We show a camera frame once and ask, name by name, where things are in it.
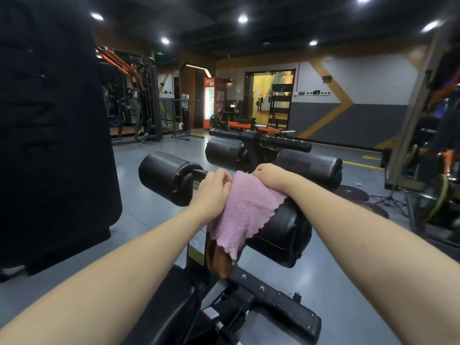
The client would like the black storage shelf rack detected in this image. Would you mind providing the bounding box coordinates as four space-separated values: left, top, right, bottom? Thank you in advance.
266 91 292 130

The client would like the dark red weight plate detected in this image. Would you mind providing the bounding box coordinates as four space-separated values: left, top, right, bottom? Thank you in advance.
350 200 390 220

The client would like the person's right forearm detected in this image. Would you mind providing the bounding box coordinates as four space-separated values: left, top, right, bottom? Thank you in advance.
284 175 460 345

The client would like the person's left hand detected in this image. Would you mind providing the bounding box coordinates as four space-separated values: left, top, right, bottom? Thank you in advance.
188 168 233 227

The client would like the brown cleaning cloth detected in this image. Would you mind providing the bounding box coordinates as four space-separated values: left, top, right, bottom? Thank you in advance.
205 239 233 280

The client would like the black plate with yellow stripe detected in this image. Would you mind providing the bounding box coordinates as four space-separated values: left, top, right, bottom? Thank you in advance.
416 174 454 225

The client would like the black cable machine rack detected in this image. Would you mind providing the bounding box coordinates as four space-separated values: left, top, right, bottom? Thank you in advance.
95 46 206 145

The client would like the pink cleaning cloth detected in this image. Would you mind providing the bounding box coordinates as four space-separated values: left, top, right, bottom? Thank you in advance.
207 170 289 265

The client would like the orange black power rack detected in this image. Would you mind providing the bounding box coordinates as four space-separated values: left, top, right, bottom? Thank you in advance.
380 28 460 255

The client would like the black tripod stand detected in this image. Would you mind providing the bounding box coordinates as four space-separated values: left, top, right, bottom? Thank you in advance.
370 186 409 218

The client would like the black padded gym bench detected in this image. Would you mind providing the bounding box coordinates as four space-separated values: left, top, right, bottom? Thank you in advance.
122 128 344 345

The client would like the group of round ceiling lights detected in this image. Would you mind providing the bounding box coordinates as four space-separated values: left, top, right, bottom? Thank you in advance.
90 0 445 47

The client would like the person's left forearm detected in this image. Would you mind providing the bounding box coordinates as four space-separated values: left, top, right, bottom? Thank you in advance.
0 204 211 345

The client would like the red lit vending machine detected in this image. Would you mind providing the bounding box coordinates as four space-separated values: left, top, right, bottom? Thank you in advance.
202 76 228 130

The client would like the black weight plate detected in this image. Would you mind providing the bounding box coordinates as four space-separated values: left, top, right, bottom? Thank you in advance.
333 184 370 202

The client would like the person's right hand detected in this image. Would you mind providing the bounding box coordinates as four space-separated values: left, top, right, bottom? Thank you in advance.
251 163 299 193

